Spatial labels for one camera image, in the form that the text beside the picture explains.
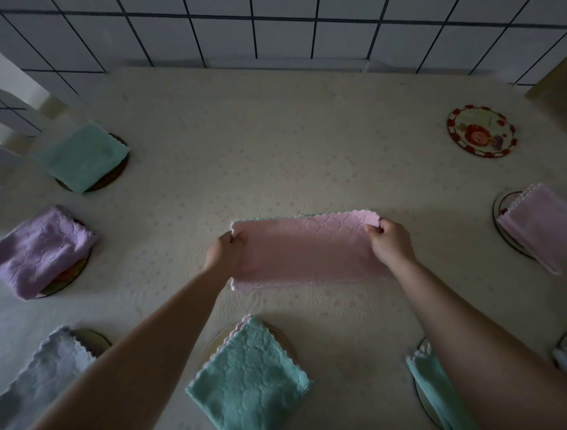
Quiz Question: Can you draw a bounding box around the person's left hand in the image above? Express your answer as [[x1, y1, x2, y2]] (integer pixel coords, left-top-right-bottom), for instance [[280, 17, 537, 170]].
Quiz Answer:
[[203, 231, 247, 280]]

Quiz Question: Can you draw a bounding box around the green cloth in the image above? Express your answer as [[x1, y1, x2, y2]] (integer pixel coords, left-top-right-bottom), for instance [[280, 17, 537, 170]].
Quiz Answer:
[[34, 123, 131, 195], [185, 314, 313, 430], [496, 182, 567, 276], [406, 341, 479, 430], [230, 209, 395, 292]]

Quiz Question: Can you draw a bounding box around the white cartoon coaster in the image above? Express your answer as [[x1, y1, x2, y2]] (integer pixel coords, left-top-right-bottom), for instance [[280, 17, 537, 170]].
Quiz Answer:
[[492, 190, 537, 260]]

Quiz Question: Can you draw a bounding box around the red rimmed small coaster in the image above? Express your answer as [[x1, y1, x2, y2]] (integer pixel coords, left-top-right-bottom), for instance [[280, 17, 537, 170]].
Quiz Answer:
[[446, 105, 518, 159]]

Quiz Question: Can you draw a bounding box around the cream speckled tablecloth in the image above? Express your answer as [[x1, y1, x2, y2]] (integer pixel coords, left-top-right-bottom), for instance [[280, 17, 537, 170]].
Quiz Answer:
[[0, 66, 567, 430]]

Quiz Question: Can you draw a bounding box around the person's right hand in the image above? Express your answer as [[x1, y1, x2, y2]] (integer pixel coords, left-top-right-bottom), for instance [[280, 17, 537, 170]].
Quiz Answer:
[[364, 217, 417, 269]]

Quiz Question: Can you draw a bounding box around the green character round coaster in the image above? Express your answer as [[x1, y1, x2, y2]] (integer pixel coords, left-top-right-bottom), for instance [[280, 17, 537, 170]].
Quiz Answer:
[[73, 328, 112, 357]]

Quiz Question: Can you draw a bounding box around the person's right forearm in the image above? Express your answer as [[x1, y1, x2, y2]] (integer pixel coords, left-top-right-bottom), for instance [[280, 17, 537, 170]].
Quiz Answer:
[[392, 259, 567, 430]]

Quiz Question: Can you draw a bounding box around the person's left forearm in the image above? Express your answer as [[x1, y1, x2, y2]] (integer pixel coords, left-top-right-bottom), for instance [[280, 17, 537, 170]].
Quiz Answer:
[[31, 268, 231, 430]]

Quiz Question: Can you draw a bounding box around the grey cloth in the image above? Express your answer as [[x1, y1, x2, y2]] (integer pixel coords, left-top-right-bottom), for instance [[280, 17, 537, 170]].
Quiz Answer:
[[0, 326, 96, 430]]

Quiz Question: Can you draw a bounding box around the white slatted chair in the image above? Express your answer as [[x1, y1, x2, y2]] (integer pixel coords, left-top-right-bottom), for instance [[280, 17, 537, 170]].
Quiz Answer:
[[0, 53, 67, 165]]

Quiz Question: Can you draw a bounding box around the brown cartoon coaster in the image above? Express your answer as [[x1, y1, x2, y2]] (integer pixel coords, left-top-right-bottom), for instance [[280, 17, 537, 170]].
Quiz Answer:
[[55, 132, 131, 194]]

